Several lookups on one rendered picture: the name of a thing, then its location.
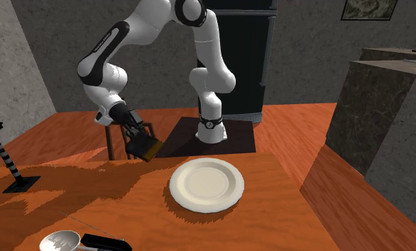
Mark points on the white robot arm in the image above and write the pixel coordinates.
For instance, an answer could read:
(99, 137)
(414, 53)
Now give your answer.
(208, 83)

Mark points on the white round plate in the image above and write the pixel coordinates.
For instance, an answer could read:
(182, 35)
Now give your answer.
(206, 184)

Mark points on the black refrigerator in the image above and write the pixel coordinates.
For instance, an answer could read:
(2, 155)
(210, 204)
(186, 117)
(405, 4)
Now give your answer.
(246, 62)

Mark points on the black flat box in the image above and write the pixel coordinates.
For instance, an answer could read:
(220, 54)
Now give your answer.
(105, 244)

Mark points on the dark robot stand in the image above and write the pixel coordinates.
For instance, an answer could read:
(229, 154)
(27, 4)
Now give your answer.
(239, 139)

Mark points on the brown wooden stool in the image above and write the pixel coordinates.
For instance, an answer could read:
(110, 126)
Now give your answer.
(109, 142)

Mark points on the dark marble counter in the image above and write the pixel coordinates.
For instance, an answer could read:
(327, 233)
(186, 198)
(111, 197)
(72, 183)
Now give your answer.
(364, 107)

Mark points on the black book with tan edge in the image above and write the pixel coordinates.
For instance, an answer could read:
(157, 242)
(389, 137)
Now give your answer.
(140, 146)

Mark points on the black white striped lamp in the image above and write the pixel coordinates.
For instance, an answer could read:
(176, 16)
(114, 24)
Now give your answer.
(6, 158)

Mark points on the framed wall picture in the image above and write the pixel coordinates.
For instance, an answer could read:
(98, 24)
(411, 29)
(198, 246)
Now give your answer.
(369, 9)

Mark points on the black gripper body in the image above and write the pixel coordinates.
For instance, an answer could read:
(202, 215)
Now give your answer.
(126, 115)

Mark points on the silver ladle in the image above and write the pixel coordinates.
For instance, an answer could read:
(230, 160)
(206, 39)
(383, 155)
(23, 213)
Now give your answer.
(60, 241)

